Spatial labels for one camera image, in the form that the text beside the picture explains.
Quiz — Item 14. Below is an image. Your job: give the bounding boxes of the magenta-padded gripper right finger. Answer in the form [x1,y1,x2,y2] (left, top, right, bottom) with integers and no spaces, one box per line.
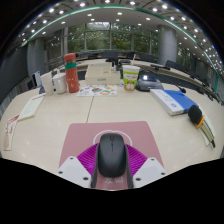
[123,143,168,190]

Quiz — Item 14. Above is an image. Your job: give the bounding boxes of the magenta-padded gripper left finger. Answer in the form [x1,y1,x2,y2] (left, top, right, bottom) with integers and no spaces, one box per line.
[56,143,101,189]

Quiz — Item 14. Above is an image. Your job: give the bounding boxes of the black computer mouse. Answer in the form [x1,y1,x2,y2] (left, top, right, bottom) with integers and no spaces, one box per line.
[96,132,128,179]

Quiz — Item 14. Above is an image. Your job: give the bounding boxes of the pink printed mouse pad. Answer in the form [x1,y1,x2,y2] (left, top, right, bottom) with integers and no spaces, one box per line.
[58,120,165,191]

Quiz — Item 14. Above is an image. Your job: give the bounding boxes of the black handheld microphone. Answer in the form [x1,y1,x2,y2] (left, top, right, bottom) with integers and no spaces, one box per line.
[187,104,217,149]

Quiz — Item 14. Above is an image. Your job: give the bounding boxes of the red and white pamphlet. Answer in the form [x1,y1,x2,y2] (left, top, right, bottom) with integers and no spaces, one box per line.
[3,114,20,152]

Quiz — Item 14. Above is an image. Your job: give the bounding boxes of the white booklet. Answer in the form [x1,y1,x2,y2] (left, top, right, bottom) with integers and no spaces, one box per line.
[17,93,47,122]

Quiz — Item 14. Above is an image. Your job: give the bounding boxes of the white paper sheet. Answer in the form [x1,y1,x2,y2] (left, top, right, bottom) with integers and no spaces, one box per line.
[198,114,217,147]

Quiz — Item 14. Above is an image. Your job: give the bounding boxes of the colourful sticker sheet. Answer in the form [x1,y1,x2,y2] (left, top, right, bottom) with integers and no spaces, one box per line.
[76,84,118,98]

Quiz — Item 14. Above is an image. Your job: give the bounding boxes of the dark conference phone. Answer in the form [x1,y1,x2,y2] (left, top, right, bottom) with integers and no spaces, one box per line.
[135,73,165,93]

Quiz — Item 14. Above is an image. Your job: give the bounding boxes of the white paper cup stack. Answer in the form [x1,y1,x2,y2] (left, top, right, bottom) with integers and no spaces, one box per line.
[39,71,55,97]

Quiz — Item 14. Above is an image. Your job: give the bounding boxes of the green printed paper drink cup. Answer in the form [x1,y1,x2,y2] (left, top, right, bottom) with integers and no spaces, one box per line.
[121,64,141,92]

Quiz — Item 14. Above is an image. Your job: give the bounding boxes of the red thermos bottle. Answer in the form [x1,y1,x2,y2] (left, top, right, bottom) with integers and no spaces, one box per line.
[63,52,81,94]

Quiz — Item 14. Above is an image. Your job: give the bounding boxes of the white floor-standing appliance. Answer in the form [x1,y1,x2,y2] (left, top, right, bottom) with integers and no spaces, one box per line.
[31,70,43,88]

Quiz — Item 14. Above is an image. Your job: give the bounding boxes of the long curved conference desk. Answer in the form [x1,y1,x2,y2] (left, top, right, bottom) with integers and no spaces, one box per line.
[49,58,224,104]

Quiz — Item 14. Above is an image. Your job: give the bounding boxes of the dark office chairs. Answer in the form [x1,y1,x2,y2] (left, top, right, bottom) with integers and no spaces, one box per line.
[76,49,214,84]

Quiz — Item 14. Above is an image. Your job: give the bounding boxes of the ceiling lights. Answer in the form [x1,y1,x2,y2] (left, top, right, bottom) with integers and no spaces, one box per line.
[18,0,224,68]

